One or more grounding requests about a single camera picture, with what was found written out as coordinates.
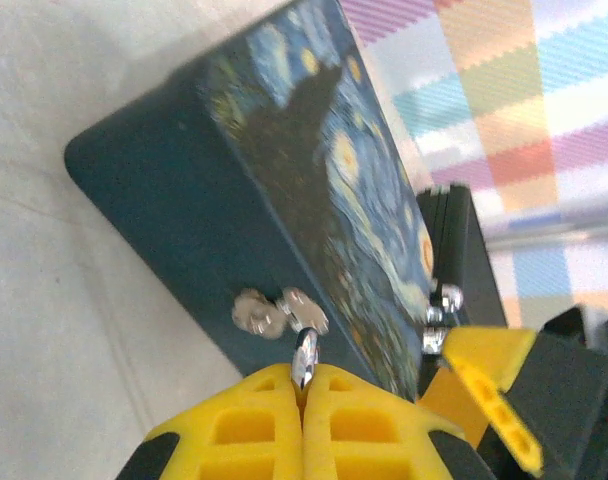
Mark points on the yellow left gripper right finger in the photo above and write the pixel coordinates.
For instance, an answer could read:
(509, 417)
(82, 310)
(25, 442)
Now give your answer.
(364, 430)

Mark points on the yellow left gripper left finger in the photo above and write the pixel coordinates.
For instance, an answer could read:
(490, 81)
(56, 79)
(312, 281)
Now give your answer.
(244, 430)

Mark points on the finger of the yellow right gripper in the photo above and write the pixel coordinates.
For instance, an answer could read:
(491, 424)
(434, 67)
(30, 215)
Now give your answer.
(489, 355)
(451, 405)

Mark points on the black case with chrome fittings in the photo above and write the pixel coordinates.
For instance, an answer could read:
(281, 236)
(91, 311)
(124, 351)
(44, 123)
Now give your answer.
(464, 250)

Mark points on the silver metal box latch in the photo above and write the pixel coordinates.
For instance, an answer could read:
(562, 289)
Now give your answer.
(264, 312)

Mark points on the box with starry night print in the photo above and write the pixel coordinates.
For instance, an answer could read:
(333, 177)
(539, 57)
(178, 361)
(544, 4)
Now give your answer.
(209, 200)

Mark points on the pastel plaid tablecloth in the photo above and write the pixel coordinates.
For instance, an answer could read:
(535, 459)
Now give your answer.
(524, 100)

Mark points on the silver metal rail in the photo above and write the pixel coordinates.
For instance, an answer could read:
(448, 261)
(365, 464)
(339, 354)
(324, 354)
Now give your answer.
(554, 230)

